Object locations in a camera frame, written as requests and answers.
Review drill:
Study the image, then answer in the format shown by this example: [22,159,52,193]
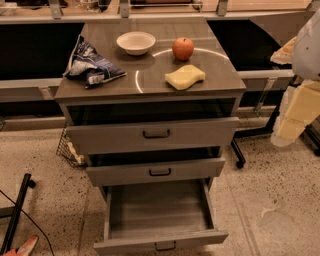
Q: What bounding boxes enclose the black bottom drawer handle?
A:
[154,241,176,252]

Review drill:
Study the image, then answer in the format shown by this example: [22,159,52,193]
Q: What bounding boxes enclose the white bowl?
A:
[116,31,156,56]

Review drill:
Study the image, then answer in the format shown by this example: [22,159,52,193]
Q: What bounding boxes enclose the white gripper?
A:
[270,37,320,147]

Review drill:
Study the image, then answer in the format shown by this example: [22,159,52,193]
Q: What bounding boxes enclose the red apple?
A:
[172,37,194,61]

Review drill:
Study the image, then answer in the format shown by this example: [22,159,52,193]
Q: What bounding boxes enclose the black top drawer handle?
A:
[142,129,171,139]

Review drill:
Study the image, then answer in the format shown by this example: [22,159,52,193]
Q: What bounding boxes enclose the orange white object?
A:
[2,235,39,256]

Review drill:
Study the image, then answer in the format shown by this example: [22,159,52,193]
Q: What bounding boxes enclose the grey top drawer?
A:
[67,117,239,155]

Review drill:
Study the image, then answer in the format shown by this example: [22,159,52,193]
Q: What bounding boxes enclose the grey drawer cabinet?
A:
[54,21,247,191]

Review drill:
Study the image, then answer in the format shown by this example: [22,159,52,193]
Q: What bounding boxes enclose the wire mesh basket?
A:
[56,129,86,168]

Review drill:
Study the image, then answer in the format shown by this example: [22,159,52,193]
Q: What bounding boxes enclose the grey bottom drawer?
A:
[94,179,228,256]

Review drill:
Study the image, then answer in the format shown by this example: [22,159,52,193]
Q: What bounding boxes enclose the blue chip bag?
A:
[63,35,126,89]

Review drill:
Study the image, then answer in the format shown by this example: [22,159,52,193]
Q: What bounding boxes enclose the black drawer handle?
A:
[148,168,172,177]
[154,241,176,252]
[142,129,171,139]

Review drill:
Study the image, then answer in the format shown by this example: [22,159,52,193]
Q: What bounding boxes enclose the yellow sponge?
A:
[165,65,206,90]

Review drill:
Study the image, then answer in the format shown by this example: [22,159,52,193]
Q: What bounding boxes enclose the black middle drawer handle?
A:
[148,168,172,177]

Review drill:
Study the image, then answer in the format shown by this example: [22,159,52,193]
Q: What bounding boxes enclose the grey middle drawer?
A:
[86,157,225,187]

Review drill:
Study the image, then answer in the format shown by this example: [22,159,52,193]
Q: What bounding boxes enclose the black floor stand left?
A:
[0,173,36,255]

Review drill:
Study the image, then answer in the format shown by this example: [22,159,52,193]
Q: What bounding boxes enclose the grey drawer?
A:
[67,117,239,155]
[86,157,225,187]
[94,179,228,256]

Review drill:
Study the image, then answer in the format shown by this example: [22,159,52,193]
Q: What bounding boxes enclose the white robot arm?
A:
[270,10,320,147]

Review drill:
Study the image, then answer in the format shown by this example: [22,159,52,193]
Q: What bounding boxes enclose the black cable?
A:
[0,189,56,256]

